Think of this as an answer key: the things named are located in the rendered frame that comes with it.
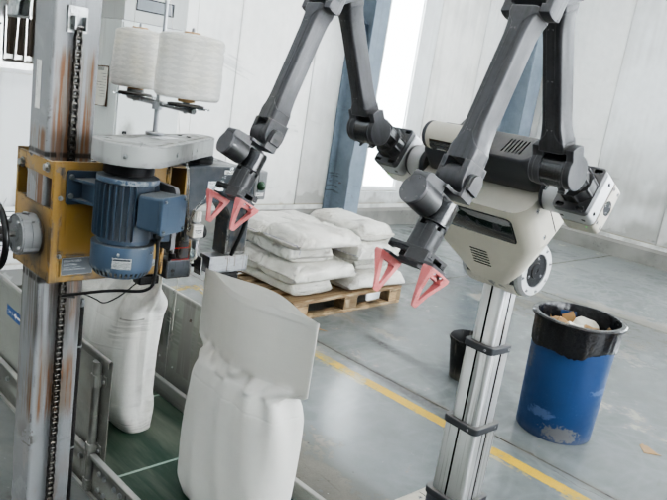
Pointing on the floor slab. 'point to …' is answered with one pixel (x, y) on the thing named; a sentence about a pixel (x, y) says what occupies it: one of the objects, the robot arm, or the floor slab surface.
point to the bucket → (457, 351)
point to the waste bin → (567, 372)
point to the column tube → (52, 143)
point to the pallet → (345, 300)
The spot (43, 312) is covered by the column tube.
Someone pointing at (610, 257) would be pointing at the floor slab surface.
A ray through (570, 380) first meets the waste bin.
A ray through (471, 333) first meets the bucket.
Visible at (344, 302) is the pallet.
